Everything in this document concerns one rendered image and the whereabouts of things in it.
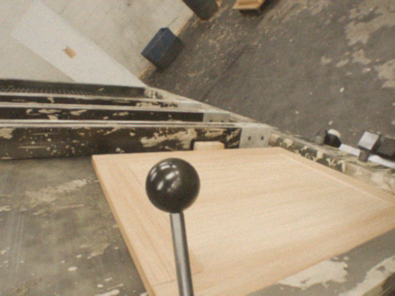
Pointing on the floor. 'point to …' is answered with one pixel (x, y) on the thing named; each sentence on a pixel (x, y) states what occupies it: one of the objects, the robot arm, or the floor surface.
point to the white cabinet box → (69, 48)
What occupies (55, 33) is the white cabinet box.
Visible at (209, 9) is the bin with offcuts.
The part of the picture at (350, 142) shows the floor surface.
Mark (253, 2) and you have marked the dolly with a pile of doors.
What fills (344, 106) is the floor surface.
